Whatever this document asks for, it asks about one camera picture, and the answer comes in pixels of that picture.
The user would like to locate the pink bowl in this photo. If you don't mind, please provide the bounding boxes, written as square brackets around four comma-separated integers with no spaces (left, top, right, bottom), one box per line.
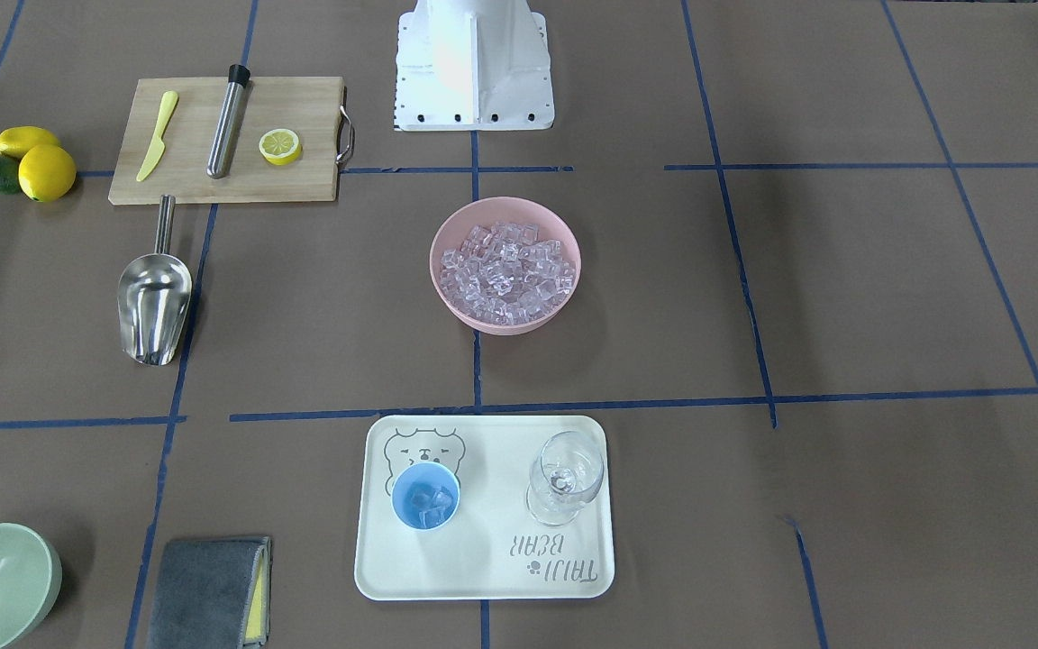
[429,197,582,335]

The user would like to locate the metal ice scoop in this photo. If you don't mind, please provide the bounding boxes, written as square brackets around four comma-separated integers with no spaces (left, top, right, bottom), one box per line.
[118,196,194,366]

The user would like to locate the clear ice cubes pile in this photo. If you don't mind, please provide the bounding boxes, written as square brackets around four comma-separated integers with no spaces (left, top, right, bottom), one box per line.
[438,223,579,327]

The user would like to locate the light blue plastic cup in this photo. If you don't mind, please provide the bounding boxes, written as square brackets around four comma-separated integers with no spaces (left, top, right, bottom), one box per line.
[391,462,461,531]

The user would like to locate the ice cubes in cup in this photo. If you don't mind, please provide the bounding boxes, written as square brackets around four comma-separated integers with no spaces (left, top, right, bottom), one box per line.
[406,484,457,530]

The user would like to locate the clear wine glass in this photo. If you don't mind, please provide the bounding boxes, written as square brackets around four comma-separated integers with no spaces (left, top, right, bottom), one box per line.
[524,430,606,528]

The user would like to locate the cream bear tray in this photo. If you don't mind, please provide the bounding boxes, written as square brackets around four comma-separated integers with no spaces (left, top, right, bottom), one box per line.
[354,415,616,600]

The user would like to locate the lemon half slice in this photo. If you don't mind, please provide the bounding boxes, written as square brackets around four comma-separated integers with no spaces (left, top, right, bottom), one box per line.
[257,128,304,166]

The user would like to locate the wooden cutting board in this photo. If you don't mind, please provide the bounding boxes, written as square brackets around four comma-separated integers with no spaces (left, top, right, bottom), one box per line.
[108,74,345,206]

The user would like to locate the steel muddler rod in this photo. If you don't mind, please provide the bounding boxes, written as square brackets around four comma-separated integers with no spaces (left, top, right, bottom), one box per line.
[206,63,251,179]

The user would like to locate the grey yellow folded cloth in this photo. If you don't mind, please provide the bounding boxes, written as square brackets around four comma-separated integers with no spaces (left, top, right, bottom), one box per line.
[147,535,272,648]

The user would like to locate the yellow plastic knife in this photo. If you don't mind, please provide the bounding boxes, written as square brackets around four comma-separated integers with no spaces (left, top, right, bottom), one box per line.
[135,90,177,182]

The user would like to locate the yellow lemon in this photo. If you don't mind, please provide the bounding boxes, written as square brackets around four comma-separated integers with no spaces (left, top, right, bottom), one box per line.
[18,144,77,202]
[0,124,61,160]

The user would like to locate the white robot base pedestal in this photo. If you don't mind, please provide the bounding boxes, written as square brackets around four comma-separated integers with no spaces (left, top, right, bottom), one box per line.
[393,1,556,133]

